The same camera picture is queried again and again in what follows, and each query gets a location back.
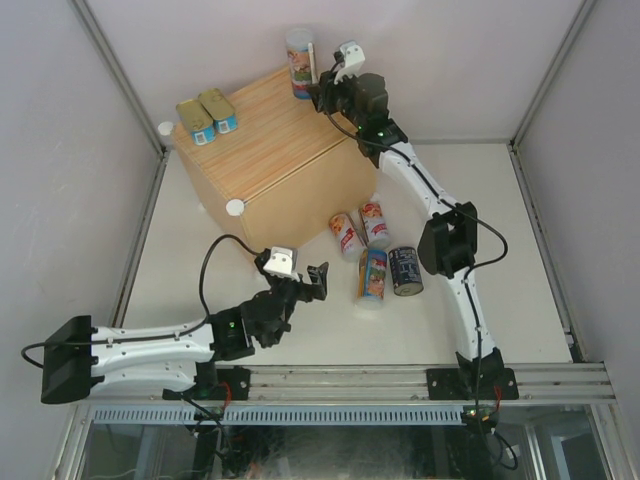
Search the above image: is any gold rectangular tin can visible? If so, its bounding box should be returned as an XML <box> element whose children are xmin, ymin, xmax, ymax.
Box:
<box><xmin>198</xmin><ymin>88</ymin><xmax>238</xmax><ymax>134</ymax></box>

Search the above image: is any red white can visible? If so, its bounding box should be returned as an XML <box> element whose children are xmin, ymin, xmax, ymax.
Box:
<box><xmin>328</xmin><ymin>213</ymin><xmax>365</xmax><ymax>262</ymax></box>
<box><xmin>358</xmin><ymin>201</ymin><xmax>391</xmax><ymax>250</ymax></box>

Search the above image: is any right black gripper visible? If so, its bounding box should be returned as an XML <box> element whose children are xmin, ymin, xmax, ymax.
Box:
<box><xmin>309</xmin><ymin>65</ymin><xmax>367</xmax><ymax>130</ymax></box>

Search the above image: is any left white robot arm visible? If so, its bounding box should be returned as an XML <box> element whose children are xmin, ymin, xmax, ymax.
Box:
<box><xmin>40</xmin><ymin>247</ymin><xmax>329</xmax><ymax>405</ymax></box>

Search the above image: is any left black camera cable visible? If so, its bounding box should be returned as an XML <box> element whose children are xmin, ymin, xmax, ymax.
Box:
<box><xmin>19</xmin><ymin>233</ymin><xmax>269</xmax><ymax>371</ymax></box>

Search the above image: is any blue slotted cable duct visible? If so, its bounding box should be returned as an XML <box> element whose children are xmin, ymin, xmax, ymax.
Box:
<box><xmin>93</xmin><ymin>405</ymin><xmax>463</xmax><ymax>426</ymax></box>

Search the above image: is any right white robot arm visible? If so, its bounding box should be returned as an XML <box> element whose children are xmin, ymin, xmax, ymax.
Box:
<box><xmin>308</xmin><ymin>70</ymin><xmax>504</xmax><ymax>400</ymax></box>

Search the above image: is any wooden cube counter box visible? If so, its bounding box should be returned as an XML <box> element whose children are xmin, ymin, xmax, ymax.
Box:
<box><xmin>172</xmin><ymin>68</ymin><xmax>377</xmax><ymax>251</ymax></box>

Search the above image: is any right black camera cable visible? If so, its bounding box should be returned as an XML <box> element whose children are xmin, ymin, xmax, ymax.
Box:
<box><xmin>319</xmin><ymin>49</ymin><xmax>509</xmax><ymax>411</ymax></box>

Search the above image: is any right red white can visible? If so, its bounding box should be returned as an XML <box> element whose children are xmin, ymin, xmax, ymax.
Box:
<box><xmin>358</xmin><ymin>201</ymin><xmax>391</xmax><ymax>250</ymax></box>

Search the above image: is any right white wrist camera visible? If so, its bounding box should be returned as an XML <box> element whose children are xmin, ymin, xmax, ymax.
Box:
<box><xmin>333</xmin><ymin>40</ymin><xmax>365</xmax><ymax>85</ymax></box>

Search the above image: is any dark navy cylindrical can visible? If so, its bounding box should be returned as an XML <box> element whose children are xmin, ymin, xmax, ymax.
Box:
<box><xmin>389</xmin><ymin>246</ymin><xmax>424</xmax><ymax>297</ymax></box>

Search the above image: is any orange yellow cylindrical can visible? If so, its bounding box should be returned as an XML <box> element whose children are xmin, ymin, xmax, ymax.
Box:
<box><xmin>285</xmin><ymin>27</ymin><xmax>315</xmax><ymax>100</ymax></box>

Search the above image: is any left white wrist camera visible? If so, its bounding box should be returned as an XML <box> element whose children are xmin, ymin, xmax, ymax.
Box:
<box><xmin>263</xmin><ymin>246</ymin><xmax>299</xmax><ymax>281</ymax></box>

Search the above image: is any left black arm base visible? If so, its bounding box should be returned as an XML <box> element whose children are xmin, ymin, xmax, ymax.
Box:
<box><xmin>162</xmin><ymin>366</ymin><xmax>251</xmax><ymax>401</ymax></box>

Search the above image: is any blue vegetable cylindrical can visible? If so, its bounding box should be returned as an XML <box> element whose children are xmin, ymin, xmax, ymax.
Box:
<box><xmin>355</xmin><ymin>249</ymin><xmax>387</xmax><ymax>308</ymax></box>

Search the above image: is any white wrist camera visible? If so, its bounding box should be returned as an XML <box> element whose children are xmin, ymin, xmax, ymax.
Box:
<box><xmin>263</xmin><ymin>246</ymin><xmax>299</xmax><ymax>281</ymax></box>
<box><xmin>333</xmin><ymin>40</ymin><xmax>365</xmax><ymax>85</ymax></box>

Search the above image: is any aluminium rail frame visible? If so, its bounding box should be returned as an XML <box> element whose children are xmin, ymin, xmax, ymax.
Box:
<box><xmin>69</xmin><ymin>363</ymin><xmax>616</xmax><ymax>401</ymax></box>

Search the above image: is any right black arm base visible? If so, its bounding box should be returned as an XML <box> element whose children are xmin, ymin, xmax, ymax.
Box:
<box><xmin>426</xmin><ymin>367</ymin><xmax>520</xmax><ymax>401</ymax></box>

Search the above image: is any black camera cable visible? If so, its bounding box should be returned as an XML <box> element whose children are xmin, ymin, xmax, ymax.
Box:
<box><xmin>319</xmin><ymin>49</ymin><xmax>509</xmax><ymax>411</ymax></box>
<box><xmin>19</xmin><ymin>233</ymin><xmax>269</xmax><ymax>371</ymax></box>

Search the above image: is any left red white can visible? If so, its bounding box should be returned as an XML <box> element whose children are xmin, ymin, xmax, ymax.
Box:
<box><xmin>328</xmin><ymin>213</ymin><xmax>365</xmax><ymax>262</ymax></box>

